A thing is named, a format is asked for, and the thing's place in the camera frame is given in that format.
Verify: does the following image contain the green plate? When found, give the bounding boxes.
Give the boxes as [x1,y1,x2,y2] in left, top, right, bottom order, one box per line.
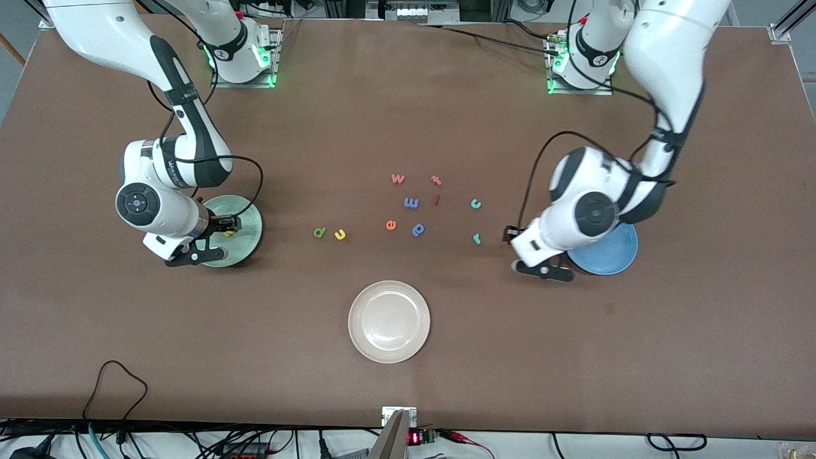
[200,194,263,268]

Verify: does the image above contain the blue plate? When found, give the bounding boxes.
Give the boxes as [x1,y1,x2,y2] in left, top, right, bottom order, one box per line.
[566,222,639,276]

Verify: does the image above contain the white plate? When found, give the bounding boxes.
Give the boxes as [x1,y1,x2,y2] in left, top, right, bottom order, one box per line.
[348,280,431,364]

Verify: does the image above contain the red clip leads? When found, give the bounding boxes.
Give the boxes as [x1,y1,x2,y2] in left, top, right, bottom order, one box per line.
[439,428,495,458]

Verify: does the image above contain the white power strip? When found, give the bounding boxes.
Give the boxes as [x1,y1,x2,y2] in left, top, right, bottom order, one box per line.
[367,0,461,22]

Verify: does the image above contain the black left camera cable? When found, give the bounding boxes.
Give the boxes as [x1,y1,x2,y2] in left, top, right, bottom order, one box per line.
[520,131,638,233]

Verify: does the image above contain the black camera cable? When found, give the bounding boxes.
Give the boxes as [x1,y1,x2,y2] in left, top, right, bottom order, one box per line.
[520,131,638,233]
[159,155,265,221]

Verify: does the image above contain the black right camera cable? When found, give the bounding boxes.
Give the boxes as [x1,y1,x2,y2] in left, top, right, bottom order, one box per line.
[159,155,265,221]

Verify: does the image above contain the thin black looped cable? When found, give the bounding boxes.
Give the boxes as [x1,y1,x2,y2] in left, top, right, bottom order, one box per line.
[82,360,149,423]

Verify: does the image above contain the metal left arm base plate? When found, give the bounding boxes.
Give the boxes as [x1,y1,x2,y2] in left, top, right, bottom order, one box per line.
[544,32,616,96]

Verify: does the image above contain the black coiled cable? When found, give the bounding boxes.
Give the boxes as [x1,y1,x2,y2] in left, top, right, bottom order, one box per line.
[646,432,708,452]

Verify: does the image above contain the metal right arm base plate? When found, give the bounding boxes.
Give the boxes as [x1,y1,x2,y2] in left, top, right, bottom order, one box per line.
[209,25,285,89]

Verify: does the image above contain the long black table cable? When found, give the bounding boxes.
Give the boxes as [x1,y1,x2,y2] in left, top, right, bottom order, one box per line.
[418,22,565,59]

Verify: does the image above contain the grey camera post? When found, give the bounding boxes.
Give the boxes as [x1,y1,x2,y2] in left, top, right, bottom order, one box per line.
[370,409,411,459]

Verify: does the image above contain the aluminium frame profile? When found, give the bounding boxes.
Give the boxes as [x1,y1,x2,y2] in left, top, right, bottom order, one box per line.
[768,0,816,44]

